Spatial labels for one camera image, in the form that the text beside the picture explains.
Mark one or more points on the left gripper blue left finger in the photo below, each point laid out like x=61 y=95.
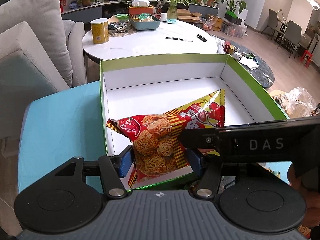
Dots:
x=112 y=170

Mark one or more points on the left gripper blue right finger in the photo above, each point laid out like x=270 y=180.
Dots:
x=208 y=170

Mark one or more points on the black pen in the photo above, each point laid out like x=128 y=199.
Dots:
x=178 y=39

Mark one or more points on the brown cardboard box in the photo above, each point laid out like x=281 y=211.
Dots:
x=186 y=16

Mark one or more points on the grey sofa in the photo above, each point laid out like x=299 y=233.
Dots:
x=41 y=54

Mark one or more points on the dark marble round table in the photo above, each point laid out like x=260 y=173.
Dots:
x=254 y=64

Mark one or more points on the yellow cylindrical can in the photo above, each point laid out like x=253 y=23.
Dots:
x=99 y=28

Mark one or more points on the person right hand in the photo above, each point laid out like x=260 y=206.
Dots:
x=312 y=199

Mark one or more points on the glass vase with plant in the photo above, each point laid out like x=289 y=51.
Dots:
x=172 y=13

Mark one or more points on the orange tissue box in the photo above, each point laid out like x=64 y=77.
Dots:
x=141 y=10

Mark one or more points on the blue snack tray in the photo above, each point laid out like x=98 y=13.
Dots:
x=151 y=23

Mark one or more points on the white round table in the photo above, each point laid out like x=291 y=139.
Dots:
x=151 y=42

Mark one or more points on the grey dining chair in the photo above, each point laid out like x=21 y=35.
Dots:
x=292 y=36

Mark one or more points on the red yellow crayfish snack bag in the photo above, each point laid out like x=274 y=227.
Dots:
x=157 y=150

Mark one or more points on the small black remote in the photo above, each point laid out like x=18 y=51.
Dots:
x=201 y=38

